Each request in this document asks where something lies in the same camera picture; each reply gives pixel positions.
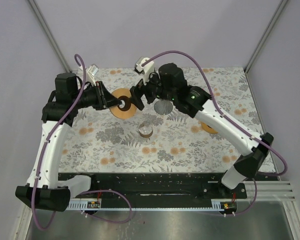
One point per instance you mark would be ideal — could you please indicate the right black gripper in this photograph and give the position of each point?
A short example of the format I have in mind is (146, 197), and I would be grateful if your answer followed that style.
(136, 91)

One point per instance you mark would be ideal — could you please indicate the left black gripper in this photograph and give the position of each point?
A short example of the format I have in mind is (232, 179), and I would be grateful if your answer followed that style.
(105, 99)

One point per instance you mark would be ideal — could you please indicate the clear glass carafe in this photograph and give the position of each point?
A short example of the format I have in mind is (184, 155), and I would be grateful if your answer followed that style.
(145, 129)

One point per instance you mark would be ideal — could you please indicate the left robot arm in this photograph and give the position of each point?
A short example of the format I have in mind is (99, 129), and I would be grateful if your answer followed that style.
(42, 189)

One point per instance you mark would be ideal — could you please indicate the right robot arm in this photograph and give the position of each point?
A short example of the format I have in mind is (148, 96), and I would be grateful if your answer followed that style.
(169, 83)

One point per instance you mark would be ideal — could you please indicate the clear glass dripper cone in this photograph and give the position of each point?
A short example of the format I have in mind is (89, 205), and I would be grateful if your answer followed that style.
(146, 112)

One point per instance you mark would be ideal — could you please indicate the floral tablecloth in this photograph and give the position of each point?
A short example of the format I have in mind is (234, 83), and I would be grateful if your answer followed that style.
(100, 142)

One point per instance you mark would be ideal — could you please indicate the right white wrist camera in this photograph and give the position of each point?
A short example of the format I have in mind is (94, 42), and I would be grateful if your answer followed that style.
(144, 69)

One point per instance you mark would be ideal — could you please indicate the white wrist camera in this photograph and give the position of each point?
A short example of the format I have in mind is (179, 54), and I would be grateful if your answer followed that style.
(144, 69)
(91, 72)

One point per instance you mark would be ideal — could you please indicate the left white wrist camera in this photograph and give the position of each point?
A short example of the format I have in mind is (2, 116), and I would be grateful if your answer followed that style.
(91, 72)

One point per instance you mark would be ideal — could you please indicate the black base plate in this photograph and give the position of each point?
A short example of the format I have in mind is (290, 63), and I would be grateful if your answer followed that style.
(163, 189)

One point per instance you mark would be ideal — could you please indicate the left aluminium frame post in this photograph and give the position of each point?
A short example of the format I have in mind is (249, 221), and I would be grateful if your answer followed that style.
(49, 35)

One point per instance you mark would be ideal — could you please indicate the aluminium frame post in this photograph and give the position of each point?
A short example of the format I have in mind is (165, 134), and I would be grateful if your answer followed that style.
(49, 35)
(266, 34)

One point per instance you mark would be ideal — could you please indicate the white slotted cable duct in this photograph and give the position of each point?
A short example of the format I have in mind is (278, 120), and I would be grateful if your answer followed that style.
(119, 204)

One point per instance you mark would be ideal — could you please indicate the aluminium front rail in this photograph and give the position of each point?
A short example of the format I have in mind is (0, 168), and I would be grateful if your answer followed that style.
(269, 191)

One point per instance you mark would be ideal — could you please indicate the right aluminium frame post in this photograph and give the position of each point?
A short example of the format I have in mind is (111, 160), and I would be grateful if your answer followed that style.
(266, 34)

